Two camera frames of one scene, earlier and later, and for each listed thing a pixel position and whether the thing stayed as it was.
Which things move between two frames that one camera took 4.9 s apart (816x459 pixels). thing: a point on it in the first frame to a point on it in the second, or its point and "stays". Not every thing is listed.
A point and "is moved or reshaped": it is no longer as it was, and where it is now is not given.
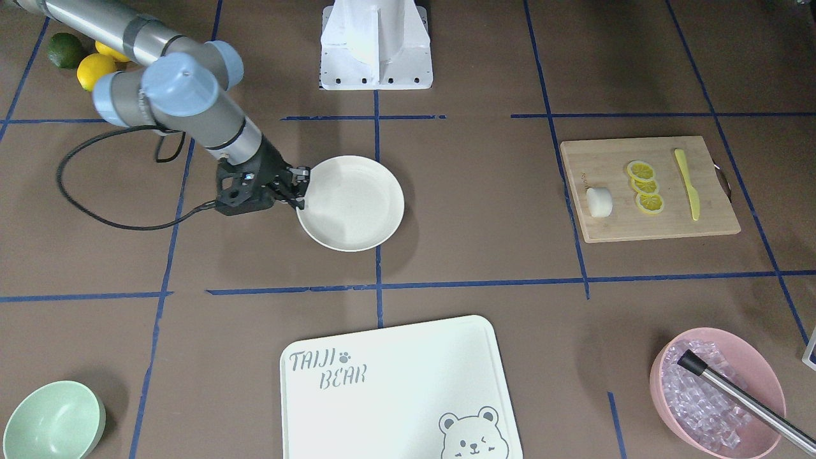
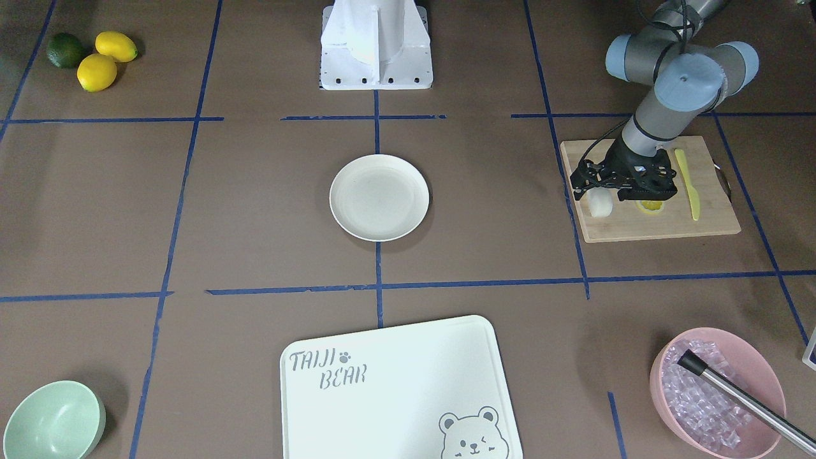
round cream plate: (351, 204) is moved or reshaped
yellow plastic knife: (693, 194) stays
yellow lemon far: (103, 48) stays
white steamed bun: (600, 201) stays
